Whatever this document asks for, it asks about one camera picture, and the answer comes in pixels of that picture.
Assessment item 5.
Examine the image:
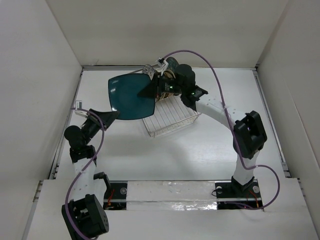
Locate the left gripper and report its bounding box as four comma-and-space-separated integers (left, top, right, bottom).
80, 109, 119, 145

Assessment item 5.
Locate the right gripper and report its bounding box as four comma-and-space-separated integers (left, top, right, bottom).
138, 71, 185, 98

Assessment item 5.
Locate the blue floral white plate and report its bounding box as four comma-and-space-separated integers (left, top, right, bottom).
141, 64, 157, 80

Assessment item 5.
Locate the plain cream plate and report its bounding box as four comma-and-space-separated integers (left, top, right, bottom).
162, 69, 176, 81

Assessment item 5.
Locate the square teal plate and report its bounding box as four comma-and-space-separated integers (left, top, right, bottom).
108, 73, 155, 121

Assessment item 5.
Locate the brown gold patterned plate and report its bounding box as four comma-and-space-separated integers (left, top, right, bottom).
155, 92, 180, 103

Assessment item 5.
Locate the round teal plate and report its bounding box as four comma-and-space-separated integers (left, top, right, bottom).
166, 56, 179, 73

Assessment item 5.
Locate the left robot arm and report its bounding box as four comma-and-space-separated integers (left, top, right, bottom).
61, 109, 120, 240

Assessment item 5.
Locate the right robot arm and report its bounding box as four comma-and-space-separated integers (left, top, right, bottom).
138, 64, 268, 197

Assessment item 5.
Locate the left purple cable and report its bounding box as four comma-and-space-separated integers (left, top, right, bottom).
64, 107, 106, 240

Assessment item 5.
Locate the purple cable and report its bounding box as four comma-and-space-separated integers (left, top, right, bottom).
64, 107, 106, 240
161, 49, 281, 210

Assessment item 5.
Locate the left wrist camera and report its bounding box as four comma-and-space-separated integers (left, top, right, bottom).
74, 100, 87, 118

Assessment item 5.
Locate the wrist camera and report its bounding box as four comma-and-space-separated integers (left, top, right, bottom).
74, 100, 87, 118
156, 58, 169, 75

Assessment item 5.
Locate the wire dish rack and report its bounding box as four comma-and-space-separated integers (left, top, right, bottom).
142, 96, 201, 138

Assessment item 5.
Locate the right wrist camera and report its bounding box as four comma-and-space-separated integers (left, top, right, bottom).
156, 58, 169, 75

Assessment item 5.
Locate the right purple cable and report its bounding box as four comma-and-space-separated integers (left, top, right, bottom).
161, 49, 281, 210

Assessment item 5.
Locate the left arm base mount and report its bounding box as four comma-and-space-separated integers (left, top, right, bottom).
103, 181, 128, 211

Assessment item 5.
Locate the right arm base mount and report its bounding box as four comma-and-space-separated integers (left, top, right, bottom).
211, 178, 263, 210

